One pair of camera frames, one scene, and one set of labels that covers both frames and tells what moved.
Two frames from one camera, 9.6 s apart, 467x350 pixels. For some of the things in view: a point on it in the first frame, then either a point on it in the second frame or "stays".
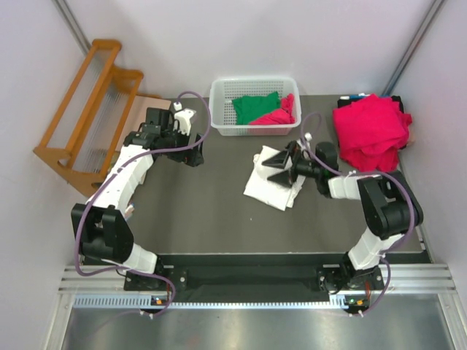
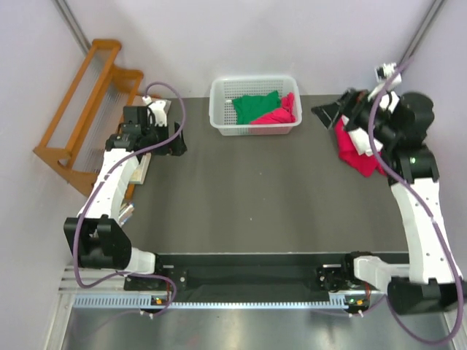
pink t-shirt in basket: [286, 114] stays
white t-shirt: [259, 187] -> [360, 140]
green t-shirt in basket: [247, 108] stays
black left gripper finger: [195, 153] -> [178, 146]
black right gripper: [287, 177] -> [351, 103]
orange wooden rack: [82, 139] stays
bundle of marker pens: [129, 211] stays
